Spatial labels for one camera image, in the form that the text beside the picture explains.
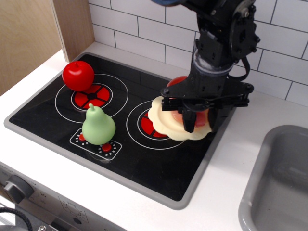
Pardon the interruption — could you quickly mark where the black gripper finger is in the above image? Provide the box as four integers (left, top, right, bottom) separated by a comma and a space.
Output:
208, 106, 234, 132
182, 108, 197, 133

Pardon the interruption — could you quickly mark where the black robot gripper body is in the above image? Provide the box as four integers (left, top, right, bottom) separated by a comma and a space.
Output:
161, 73, 254, 112

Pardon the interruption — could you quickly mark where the red plastic toy cup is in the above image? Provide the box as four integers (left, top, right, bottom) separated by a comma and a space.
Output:
167, 76, 209, 128

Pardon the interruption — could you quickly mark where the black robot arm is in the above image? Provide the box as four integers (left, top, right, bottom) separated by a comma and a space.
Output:
158, 0, 260, 132

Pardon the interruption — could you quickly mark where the cream scalloped toy plate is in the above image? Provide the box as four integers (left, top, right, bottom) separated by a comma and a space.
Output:
148, 96, 212, 141

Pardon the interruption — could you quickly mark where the black toy stove top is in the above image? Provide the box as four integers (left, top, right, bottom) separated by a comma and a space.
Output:
4, 53, 228, 210

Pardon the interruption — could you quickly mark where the green toy pear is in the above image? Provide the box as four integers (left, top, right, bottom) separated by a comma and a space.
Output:
82, 103, 116, 145

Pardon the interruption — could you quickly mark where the grey toy sink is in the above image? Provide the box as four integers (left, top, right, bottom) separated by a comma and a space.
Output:
238, 125, 308, 231

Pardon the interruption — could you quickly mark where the red toy apple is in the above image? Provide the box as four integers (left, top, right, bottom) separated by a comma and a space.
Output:
62, 61, 95, 91

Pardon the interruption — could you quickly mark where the grey oven control panel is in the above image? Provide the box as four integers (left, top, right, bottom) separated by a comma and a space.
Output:
0, 163, 123, 231

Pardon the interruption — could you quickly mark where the wooden side panel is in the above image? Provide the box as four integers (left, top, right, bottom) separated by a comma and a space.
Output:
0, 0, 94, 94

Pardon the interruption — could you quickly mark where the grey oven knob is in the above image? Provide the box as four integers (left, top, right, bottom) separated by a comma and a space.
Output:
4, 175, 34, 204

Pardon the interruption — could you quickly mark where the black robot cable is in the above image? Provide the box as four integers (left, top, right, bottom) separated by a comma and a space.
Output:
226, 56, 251, 81

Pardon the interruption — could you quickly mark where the black cable at bottom left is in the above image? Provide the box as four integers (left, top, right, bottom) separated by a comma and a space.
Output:
0, 206, 33, 231

